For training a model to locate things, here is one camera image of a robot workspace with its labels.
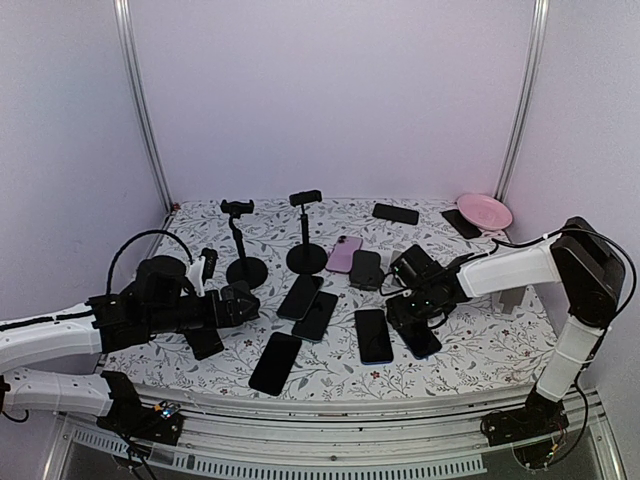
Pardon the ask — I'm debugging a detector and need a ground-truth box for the right tall black phone stand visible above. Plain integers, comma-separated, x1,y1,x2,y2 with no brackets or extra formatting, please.
286,189,328,274

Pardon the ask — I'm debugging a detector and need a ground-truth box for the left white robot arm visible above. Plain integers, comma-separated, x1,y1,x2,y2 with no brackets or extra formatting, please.
1,249,260,434

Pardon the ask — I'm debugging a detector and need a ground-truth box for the right aluminium frame post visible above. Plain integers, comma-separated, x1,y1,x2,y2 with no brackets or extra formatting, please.
494,0,550,203

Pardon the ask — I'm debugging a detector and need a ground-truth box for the black phone under plate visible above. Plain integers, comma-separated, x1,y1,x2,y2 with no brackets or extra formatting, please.
441,209,482,240

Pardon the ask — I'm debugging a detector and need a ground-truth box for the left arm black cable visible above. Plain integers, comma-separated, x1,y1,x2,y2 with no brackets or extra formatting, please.
105,229,196,301

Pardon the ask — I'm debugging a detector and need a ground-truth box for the tall black phone stand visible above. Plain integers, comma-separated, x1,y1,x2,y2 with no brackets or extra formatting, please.
286,189,328,274
220,200,268,289

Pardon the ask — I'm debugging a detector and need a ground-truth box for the floral patterned table mat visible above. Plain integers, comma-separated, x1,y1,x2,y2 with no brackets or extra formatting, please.
104,199,556,402

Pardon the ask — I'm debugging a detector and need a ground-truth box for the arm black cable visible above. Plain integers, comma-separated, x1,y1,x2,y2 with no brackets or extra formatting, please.
489,227,639,331
105,229,196,301

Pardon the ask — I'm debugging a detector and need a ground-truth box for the blue-edged phone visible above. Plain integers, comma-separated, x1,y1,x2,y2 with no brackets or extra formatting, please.
398,325,442,359
355,309,394,365

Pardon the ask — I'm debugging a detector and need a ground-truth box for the black phone upper stacked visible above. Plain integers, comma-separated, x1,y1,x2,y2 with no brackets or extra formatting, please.
276,274,324,321

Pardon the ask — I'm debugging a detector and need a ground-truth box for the black phone at back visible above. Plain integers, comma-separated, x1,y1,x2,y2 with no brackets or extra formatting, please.
372,203,419,226

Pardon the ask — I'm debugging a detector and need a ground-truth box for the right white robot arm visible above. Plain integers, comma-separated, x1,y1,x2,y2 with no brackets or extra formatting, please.
386,216,639,436

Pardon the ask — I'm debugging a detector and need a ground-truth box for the black phone small left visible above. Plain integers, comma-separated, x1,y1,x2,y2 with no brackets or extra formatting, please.
184,329,224,361

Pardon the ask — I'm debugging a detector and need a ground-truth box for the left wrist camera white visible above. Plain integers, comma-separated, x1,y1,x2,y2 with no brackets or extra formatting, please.
187,248,218,297

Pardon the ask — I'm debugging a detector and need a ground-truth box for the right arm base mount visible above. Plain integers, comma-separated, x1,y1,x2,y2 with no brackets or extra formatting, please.
480,388,569,470

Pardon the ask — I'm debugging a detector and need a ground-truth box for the black phone lower stacked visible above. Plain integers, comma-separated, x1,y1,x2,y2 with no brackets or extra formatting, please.
291,292,338,343

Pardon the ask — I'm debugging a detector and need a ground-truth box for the aluminium front rail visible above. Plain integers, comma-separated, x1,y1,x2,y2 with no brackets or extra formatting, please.
44,387,628,479

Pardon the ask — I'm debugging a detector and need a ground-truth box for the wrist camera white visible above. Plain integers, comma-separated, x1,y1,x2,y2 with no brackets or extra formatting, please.
390,244,444,290
187,248,218,297

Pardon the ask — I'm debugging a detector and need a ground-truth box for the pink smartphone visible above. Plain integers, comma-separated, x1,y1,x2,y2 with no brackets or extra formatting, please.
325,235,363,274

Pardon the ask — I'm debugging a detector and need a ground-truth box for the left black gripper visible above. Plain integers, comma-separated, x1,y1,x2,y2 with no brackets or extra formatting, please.
146,285,260,335

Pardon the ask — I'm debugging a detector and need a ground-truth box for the aluminium frame post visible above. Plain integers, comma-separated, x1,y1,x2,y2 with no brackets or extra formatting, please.
494,0,550,203
113,0,174,214

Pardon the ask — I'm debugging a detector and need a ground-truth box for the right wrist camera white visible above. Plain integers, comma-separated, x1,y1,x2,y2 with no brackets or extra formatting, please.
390,244,444,290

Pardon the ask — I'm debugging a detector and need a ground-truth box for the pink plate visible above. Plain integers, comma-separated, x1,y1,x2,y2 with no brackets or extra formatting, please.
456,194,513,231

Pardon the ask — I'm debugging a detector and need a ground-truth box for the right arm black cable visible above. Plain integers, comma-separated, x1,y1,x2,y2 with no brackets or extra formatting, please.
489,227,639,331

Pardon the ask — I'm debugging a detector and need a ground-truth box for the left tall black phone stand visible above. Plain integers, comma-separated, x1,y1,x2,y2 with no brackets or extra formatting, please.
220,200,268,289

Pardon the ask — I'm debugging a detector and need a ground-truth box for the black phone front left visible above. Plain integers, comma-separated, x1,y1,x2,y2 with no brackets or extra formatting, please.
248,332,302,396

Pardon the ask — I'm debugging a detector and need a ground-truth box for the black folding stand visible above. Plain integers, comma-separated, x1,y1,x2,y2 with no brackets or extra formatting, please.
216,280,261,328
349,250,384,291

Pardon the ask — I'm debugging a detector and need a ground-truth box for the silver folding phone stand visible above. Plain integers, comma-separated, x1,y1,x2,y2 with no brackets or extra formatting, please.
385,250,404,290

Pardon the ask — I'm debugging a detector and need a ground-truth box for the white folding stand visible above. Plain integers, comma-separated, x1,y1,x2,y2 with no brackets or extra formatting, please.
492,286,526,315

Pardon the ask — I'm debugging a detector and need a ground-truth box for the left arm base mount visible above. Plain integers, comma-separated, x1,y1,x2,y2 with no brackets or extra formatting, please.
96,371,184,446

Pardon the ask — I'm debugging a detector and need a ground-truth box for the black phone stacked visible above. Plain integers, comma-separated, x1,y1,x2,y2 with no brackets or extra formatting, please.
291,292,338,343
276,274,324,321

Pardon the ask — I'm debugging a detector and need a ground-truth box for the left aluminium frame post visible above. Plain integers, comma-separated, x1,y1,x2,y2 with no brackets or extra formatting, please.
113,0,174,214

